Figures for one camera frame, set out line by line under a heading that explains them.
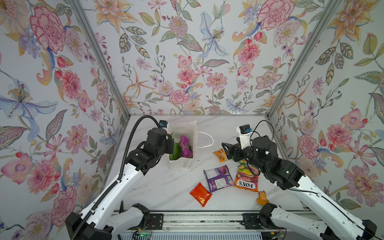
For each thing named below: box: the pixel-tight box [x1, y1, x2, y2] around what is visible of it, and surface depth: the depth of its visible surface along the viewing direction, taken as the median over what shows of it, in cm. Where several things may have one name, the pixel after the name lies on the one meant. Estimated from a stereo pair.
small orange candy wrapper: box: [257, 190, 270, 206], surface depth 82 cm
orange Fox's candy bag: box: [235, 167, 259, 192], surface depth 86 cm
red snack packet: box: [189, 182, 213, 208], surface depth 84 cm
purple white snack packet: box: [203, 165, 236, 193], surface depth 88 cm
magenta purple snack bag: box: [178, 135, 193, 158], surface depth 86 cm
